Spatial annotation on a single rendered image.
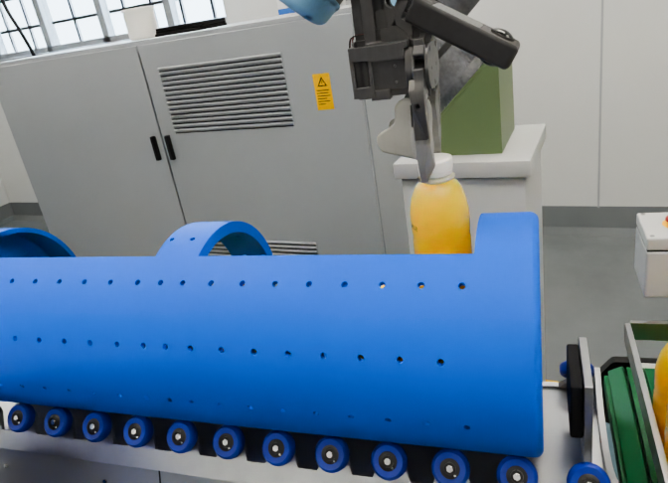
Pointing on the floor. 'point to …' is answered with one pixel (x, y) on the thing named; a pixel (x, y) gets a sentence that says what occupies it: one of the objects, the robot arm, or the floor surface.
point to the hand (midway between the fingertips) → (433, 164)
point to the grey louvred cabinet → (209, 140)
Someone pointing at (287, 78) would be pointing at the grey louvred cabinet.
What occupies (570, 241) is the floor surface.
